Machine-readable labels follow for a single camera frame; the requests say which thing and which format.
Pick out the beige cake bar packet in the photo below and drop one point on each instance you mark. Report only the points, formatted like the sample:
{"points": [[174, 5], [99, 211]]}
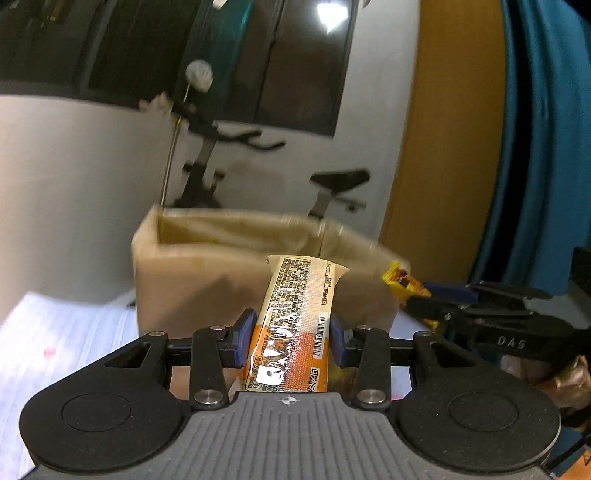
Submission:
{"points": [[289, 351]]}

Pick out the teal curtain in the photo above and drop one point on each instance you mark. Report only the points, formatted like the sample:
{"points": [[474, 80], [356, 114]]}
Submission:
{"points": [[540, 211]]}

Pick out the plaid bed sheet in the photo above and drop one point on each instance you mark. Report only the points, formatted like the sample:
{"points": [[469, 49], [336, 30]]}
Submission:
{"points": [[43, 340]]}

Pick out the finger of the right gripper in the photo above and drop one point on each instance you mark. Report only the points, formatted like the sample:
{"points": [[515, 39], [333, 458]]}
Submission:
{"points": [[480, 291], [437, 315]]}

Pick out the cardboard box with plastic liner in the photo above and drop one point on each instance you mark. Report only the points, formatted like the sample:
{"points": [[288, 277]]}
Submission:
{"points": [[199, 268]]}

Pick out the small yellow snack packet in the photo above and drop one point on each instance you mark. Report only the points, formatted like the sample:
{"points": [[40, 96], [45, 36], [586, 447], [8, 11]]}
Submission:
{"points": [[405, 286]]}

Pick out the white cloth on handlebar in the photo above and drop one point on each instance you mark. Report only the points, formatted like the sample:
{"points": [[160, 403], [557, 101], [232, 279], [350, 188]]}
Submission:
{"points": [[160, 104]]}

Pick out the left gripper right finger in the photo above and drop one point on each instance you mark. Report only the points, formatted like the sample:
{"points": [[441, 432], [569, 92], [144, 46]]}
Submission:
{"points": [[360, 365]]}

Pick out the white bag on pole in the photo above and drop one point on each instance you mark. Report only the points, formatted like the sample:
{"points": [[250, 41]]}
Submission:
{"points": [[199, 75]]}

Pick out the dark window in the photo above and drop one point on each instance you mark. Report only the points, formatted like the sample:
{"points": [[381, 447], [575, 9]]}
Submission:
{"points": [[275, 63]]}

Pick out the black exercise bike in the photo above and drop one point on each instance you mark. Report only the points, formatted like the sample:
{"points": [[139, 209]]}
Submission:
{"points": [[236, 170]]}

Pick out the wooden wardrobe panel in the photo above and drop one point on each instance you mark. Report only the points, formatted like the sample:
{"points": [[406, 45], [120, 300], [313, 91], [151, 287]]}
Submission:
{"points": [[449, 158]]}

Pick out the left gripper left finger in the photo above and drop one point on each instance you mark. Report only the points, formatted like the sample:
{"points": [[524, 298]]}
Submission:
{"points": [[214, 349]]}

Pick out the person right hand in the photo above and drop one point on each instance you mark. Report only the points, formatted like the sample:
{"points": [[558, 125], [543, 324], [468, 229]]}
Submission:
{"points": [[568, 387]]}

